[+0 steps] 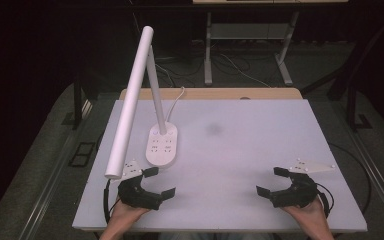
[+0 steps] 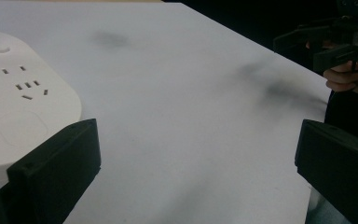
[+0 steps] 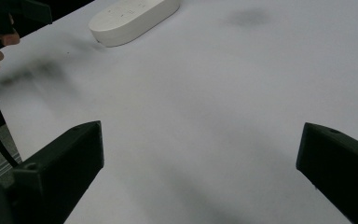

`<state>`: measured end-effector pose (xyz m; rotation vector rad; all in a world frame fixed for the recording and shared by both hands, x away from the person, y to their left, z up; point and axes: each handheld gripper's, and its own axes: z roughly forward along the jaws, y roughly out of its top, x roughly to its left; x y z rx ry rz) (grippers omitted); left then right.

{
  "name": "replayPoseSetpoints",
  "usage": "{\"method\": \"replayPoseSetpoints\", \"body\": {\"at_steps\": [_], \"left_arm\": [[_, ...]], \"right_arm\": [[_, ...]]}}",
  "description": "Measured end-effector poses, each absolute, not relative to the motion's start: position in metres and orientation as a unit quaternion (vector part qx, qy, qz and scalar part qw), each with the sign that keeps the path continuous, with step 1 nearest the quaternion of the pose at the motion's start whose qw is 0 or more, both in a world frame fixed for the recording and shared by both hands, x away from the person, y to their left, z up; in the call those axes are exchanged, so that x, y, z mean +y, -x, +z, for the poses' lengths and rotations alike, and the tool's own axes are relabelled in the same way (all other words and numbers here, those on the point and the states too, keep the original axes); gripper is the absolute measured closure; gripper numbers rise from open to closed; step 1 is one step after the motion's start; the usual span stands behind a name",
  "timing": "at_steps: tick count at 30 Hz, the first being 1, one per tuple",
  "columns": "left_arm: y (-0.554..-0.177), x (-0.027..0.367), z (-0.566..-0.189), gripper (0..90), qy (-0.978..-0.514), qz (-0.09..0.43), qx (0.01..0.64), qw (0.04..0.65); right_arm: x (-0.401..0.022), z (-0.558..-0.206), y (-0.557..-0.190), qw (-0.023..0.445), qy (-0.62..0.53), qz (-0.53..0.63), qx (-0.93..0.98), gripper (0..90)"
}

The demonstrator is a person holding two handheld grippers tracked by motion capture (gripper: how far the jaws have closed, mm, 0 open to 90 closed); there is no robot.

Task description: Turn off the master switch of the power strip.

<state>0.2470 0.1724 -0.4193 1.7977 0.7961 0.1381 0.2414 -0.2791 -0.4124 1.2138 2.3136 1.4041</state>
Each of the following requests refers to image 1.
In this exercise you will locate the black floor frame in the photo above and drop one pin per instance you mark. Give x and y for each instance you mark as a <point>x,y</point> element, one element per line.
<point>81,154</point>

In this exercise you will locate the person's left hand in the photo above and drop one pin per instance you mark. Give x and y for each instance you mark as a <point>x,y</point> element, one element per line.
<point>126,213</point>

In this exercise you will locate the white desk lamp with socket base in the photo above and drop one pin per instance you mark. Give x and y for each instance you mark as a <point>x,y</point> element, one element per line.
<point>130,100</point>

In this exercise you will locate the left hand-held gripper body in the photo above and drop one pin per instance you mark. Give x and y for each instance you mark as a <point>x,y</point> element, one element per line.
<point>136,192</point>

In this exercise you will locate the black metal stand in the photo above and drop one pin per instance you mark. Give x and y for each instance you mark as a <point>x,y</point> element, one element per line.
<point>351,100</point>
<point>78,100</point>

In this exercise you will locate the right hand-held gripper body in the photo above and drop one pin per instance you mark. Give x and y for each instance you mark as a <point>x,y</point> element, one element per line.
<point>296,191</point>

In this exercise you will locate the person's right hand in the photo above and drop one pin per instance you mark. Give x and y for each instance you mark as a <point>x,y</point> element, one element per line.
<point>305,213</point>

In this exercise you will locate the grey metal table frame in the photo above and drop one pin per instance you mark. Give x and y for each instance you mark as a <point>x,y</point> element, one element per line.
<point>208,50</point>

